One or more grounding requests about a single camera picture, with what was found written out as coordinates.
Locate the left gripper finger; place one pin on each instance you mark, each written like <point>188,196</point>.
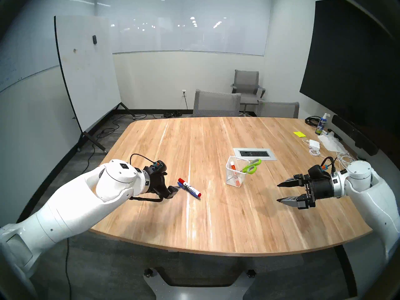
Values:
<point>174,192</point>

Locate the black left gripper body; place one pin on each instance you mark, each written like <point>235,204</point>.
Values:
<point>156,182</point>

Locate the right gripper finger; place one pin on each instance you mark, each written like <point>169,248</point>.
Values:
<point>295,180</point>
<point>295,202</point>

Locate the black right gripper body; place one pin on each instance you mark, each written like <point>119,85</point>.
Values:
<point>320,188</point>

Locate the blue ballpoint pen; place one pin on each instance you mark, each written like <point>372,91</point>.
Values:
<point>180,185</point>

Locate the red capped white marker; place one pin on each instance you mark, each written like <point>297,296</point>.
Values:
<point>189,187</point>

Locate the white mesh pen holder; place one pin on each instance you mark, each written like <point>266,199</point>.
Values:
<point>229,179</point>

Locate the orange white Expo marker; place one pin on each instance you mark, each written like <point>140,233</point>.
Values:
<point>232,171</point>

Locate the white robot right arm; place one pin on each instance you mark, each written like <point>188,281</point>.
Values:
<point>375,202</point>

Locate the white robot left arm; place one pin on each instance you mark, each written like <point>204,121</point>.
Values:
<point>68,212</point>

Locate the white power adapter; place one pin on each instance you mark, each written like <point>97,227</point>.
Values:
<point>314,143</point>

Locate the yellow sticky note pad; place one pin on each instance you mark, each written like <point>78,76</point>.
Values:
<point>299,134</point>

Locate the white crumpled plastic sheet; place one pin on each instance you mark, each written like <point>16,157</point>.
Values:
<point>332,142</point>

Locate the silver table outlet box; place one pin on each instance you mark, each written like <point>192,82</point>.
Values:
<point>254,153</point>

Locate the whiteboard cleaner spray bottle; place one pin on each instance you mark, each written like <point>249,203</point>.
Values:
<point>320,126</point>

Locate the black video sound bar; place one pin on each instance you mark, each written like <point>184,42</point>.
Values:
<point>353,133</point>

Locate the gray mesh office chair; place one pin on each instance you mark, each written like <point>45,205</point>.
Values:
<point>216,104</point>
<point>278,109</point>

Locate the gray office chair with armrests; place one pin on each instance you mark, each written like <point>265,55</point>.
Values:
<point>247,81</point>

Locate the rolling white whiteboard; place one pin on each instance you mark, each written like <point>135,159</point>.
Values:
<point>87,74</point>

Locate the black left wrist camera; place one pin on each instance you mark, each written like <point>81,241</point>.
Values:
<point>157,168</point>

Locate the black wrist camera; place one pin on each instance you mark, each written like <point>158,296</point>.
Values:
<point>317,172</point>
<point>157,168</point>

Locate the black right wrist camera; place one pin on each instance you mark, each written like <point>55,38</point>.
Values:
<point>317,172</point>

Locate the large black wall screen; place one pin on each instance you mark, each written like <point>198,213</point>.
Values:
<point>350,68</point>

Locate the wide glass wall board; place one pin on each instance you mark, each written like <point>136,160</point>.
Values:
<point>193,24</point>

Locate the side wall whiteboard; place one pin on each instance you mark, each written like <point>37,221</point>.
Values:
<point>22,58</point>

